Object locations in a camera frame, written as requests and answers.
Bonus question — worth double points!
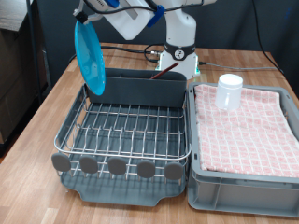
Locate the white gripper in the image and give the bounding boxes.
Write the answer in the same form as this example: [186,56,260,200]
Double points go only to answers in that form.
[72,0,163,41]

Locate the blue plastic plate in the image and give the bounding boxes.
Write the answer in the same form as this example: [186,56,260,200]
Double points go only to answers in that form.
[74,20,107,97]

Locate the brown wooden spoon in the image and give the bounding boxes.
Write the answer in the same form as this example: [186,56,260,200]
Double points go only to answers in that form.
[149,62,180,80]

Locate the pink checkered dish cloth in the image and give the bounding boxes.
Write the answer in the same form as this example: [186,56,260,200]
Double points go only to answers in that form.
[193,83,299,179]

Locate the brown cardboard boxes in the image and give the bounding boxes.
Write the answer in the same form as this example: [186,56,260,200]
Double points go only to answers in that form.
[0,0,49,147]

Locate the dark grey utensil holder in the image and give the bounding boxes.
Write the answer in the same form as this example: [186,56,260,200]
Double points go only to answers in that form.
[84,67,188,109]

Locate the translucent white plastic cup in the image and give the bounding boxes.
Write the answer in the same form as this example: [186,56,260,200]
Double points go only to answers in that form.
[214,73,244,112]

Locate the grey plastic drain tray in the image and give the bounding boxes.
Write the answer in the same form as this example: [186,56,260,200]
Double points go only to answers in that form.
[55,83,190,207]

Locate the grey plastic crate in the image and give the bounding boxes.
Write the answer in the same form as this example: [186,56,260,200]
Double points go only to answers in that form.
[186,81,299,218]

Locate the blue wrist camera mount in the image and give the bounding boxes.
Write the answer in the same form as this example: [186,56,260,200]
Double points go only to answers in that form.
[106,0,121,9]

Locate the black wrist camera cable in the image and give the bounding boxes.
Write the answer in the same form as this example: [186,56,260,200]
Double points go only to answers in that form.
[82,0,206,15]

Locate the thick black table cable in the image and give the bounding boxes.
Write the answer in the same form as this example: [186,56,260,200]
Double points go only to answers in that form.
[68,43,166,65]

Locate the black metal post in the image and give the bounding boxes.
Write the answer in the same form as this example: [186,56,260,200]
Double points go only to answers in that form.
[25,0,43,105]

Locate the blue cable clip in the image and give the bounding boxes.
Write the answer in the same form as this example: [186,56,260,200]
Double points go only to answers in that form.
[146,4,166,29]

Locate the steel wire dish rack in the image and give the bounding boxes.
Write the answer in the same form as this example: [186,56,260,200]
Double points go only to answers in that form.
[50,82,192,182]

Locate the thin grey table cable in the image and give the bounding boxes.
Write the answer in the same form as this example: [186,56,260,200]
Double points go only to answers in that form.
[198,61,281,72]

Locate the thin black hanging cable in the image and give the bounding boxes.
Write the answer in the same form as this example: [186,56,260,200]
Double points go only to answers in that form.
[251,0,285,76]

